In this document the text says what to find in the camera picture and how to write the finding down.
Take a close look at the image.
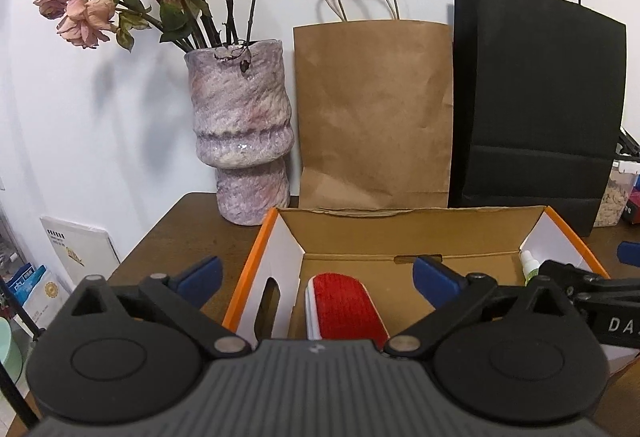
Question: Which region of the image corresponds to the mint green object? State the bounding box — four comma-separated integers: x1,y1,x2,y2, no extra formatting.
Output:
0,319,23,383

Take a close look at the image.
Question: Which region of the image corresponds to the black plastic object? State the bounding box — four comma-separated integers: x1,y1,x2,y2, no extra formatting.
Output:
617,127,640,163

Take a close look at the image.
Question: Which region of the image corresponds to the white book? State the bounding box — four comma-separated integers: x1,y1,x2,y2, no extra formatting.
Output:
40,216,121,293

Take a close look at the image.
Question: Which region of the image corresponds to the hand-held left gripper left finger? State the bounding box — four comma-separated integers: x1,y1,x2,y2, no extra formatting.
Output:
65,256,252,360

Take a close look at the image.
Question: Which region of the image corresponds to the brown paper bag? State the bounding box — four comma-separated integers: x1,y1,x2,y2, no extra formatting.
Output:
292,0,455,210

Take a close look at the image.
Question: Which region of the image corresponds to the clear container of seeds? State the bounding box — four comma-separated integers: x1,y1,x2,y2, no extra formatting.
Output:
592,160,640,229

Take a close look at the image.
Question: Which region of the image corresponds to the red and white lint brush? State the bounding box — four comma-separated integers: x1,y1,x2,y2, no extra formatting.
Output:
305,272,391,350

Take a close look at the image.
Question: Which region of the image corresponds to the mottled purple ceramic vase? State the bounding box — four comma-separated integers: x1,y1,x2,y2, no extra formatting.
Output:
184,40,293,224

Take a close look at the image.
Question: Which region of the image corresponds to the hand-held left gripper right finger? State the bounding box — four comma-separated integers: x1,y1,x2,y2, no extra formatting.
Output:
384,256,571,360

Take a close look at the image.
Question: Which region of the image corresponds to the dark red box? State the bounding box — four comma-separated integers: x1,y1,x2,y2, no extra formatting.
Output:
626,184,640,224

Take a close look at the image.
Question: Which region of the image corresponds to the orange cardboard box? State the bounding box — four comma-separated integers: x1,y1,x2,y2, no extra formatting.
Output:
221,206,640,365

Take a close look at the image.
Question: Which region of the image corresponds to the black stand leg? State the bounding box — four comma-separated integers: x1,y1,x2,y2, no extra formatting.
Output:
0,357,41,435

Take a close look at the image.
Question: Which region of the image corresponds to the small green spray bottle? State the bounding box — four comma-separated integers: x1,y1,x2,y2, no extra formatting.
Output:
518,249,541,287

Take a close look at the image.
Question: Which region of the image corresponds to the thin black metal rod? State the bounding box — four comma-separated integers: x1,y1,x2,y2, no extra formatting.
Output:
0,277,45,344

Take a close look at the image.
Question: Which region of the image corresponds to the blue packet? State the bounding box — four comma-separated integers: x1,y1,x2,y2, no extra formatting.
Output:
7,262,48,308

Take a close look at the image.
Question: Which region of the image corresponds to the white packet with gold seal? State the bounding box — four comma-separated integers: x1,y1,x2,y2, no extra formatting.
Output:
22,267,72,333

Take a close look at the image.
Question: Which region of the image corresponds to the black paper bag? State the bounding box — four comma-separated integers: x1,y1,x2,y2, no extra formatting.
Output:
447,0,628,238

